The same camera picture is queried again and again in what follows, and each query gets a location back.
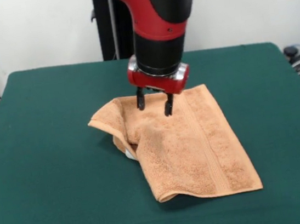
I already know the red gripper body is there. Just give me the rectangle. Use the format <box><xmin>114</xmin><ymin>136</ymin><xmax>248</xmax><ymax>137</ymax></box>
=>
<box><xmin>126</xmin><ymin>62</ymin><xmax>193</xmax><ymax>101</ymax></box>

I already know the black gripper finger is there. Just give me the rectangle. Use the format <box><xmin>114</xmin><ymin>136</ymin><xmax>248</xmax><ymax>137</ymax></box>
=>
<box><xmin>134</xmin><ymin>87</ymin><xmax>148</xmax><ymax>112</ymax></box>
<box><xmin>161</xmin><ymin>91</ymin><xmax>178</xmax><ymax>118</ymax></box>

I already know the orange terry towel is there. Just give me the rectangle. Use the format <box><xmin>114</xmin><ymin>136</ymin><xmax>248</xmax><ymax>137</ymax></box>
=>
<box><xmin>84</xmin><ymin>77</ymin><xmax>264</xmax><ymax>212</ymax></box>

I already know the dark green table cloth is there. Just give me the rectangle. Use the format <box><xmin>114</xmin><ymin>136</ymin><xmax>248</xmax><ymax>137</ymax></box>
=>
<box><xmin>0</xmin><ymin>33</ymin><xmax>300</xmax><ymax>224</ymax></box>

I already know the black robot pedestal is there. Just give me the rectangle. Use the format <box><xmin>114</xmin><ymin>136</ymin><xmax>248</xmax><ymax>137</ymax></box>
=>
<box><xmin>87</xmin><ymin>0</ymin><xmax>140</xmax><ymax>64</ymax></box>

